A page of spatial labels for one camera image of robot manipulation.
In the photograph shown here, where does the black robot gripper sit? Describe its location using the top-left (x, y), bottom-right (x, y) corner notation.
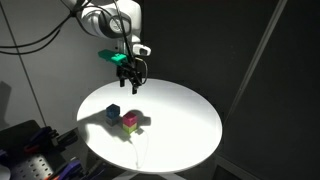
top-left (116, 64), bottom-right (142, 95)

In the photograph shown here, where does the pink cube block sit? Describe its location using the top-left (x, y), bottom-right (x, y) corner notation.
top-left (122, 112), bottom-right (137, 127)

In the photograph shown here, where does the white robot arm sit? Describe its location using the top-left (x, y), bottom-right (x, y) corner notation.
top-left (60, 0), bottom-right (151, 94)

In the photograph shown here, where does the blue cube block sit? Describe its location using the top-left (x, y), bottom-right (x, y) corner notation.
top-left (106, 104), bottom-right (120, 118)

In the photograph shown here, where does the grey cube block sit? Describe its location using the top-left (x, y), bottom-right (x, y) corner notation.
top-left (106, 116), bottom-right (120, 127)

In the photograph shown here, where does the yellow-green cube block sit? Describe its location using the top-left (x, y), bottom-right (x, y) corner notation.
top-left (122, 123), bottom-right (137, 134)

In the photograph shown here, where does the round white table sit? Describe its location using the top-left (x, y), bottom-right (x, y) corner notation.
top-left (77, 79), bottom-right (222, 180)

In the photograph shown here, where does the purple orange spring clamp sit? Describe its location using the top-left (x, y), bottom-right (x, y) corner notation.
top-left (44, 160), bottom-right (82, 180)

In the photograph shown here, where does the black perforated cart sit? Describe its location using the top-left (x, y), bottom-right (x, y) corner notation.
top-left (0, 120), bottom-right (106, 180)

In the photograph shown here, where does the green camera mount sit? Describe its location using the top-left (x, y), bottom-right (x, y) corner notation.
top-left (98, 49), bottom-right (127, 66)

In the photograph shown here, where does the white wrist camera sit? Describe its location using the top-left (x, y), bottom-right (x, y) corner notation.
top-left (133, 44), bottom-right (151, 56)

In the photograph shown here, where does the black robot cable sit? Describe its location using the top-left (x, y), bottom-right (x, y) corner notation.
top-left (0, 0), bottom-right (149, 85)

